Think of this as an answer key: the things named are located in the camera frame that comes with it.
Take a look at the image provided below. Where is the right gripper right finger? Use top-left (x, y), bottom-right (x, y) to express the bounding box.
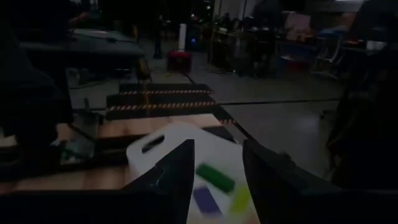
top-left (242, 139), bottom-right (335, 224)

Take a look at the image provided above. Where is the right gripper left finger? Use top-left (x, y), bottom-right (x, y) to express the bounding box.
top-left (123, 138), bottom-right (196, 224)

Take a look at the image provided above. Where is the long lime block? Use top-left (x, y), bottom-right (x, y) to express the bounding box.
top-left (229, 184), bottom-right (252, 215)

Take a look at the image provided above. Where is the long green block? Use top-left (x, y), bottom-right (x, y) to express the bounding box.
top-left (195, 162), bottom-right (236, 194)

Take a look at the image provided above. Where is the long purple block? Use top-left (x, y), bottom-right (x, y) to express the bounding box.
top-left (192, 185), bottom-right (224, 217)

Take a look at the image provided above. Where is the white plastic bin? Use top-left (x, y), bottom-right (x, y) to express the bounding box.
top-left (126, 121), bottom-right (261, 224)

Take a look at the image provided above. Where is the black hazard-striped floor mat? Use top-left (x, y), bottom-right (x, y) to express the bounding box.
top-left (105, 82), bottom-right (237, 125)

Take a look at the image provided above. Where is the red crate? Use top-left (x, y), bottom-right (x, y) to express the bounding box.
top-left (167, 51), bottom-right (192, 74)

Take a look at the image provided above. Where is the black side desk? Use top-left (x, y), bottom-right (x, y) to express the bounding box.
top-left (18, 29), bottom-right (146, 82)

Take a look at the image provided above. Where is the white post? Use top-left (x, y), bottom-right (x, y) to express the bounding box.
top-left (178, 23), bottom-right (188, 52)

